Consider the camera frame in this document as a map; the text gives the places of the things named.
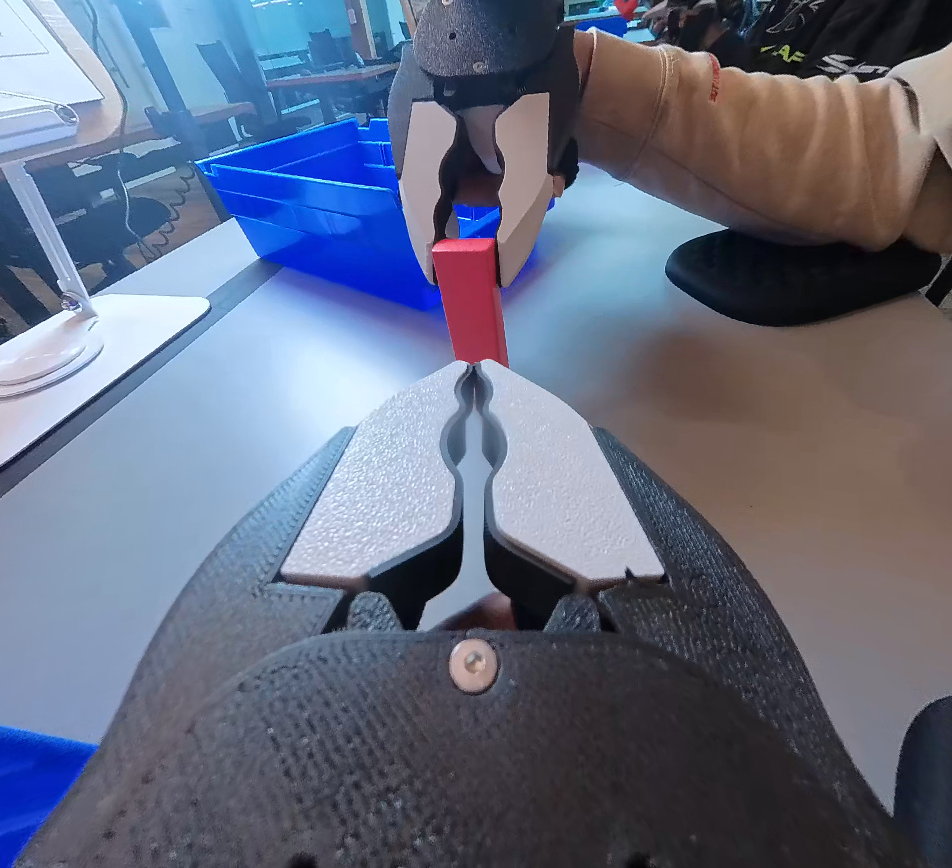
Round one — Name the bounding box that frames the black wrist rest pad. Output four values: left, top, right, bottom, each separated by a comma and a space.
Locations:
665, 228, 942, 327

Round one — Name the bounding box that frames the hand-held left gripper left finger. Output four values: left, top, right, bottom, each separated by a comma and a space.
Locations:
280, 360, 477, 629

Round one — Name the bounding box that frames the red rectangular wooden block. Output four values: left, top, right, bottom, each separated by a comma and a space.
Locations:
431, 238, 511, 371

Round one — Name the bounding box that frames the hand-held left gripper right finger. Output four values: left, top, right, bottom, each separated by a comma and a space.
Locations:
476, 359, 667, 629

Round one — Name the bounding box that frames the white lamp base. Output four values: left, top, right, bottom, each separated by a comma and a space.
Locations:
0, 0, 213, 473

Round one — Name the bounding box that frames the person's right hand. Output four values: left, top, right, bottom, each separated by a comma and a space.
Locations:
455, 169, 501, 207

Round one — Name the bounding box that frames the person's right forearm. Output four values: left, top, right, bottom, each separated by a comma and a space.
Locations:
573, 27, 952, 255

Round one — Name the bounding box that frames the printed instruction sheet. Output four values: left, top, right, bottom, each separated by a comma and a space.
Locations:
0, 0, 105, 103

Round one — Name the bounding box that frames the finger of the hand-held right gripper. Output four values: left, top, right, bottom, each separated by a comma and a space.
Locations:
494, 90, 555, 289
399, 102, 458, 285

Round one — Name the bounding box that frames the black office chair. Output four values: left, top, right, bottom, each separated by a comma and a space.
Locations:
74, 194, 176, 266

